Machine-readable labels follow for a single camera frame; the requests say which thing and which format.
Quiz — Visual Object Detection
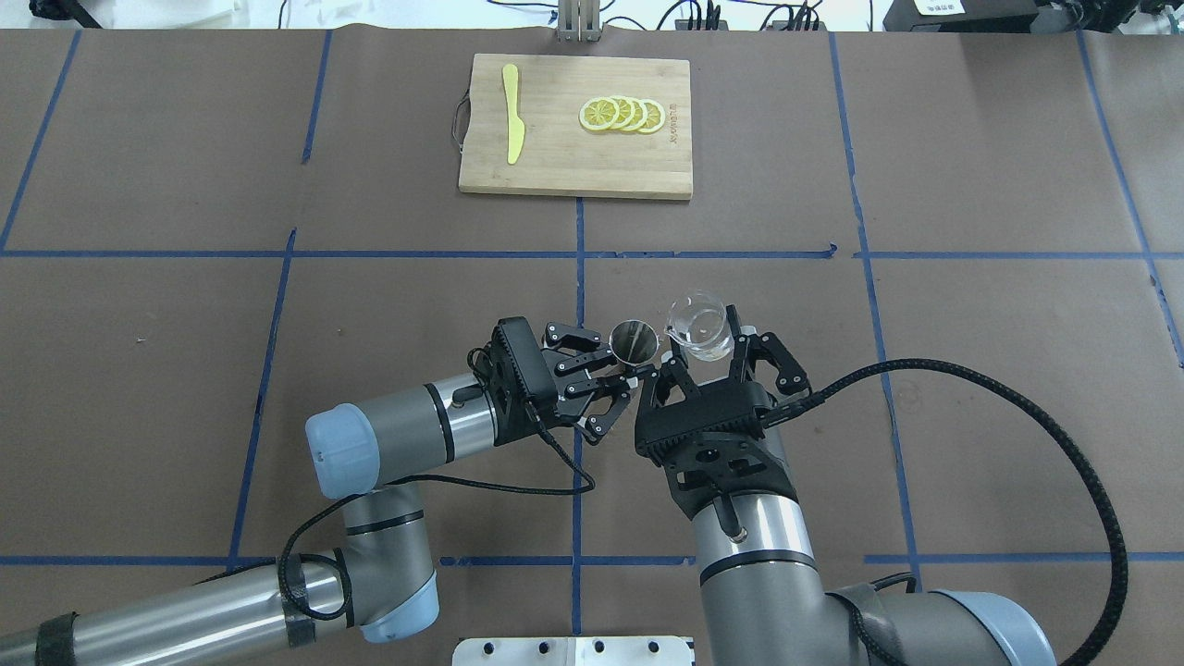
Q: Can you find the yellow plastic knife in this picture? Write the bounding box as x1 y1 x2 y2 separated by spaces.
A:
500 63 527 166

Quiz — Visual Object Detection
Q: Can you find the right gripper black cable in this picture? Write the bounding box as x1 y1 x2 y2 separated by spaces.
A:
768 358 1131 666

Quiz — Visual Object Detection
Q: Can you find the bamboo cutting board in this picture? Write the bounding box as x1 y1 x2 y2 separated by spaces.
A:
458 55 694 201

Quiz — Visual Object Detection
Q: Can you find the aluminium frame post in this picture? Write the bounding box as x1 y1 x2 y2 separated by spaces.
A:
556 0 603 43

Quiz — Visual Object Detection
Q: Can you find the black computer tower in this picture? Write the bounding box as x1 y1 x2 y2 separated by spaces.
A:
882 1 1081 34

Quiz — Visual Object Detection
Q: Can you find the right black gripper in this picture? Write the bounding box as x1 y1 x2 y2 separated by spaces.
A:
641 306 813 520

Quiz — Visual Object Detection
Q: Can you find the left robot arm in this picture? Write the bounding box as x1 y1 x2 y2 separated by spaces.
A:
4 316 659 665

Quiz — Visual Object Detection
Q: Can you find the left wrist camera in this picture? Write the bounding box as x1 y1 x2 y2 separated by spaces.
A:
491 316 559 414

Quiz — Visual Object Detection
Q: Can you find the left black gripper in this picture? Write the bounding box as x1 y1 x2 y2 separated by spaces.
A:
490 322 641 447

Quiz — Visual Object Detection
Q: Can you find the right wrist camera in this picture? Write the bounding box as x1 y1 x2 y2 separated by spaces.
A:
633 378 774 465

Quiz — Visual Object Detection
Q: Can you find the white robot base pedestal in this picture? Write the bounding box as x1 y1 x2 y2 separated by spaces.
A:
451 634 697 665

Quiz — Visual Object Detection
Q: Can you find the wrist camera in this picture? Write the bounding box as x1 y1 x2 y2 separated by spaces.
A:
633 378 774 465
491 316 559 414

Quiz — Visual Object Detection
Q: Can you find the steel double jigger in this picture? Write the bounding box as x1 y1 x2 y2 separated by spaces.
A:
609 319 659 382

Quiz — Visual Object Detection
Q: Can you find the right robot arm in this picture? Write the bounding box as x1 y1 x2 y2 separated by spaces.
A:
635 306 1055 665

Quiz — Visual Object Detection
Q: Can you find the clear glass cup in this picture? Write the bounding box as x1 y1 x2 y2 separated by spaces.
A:
665 290 734 363

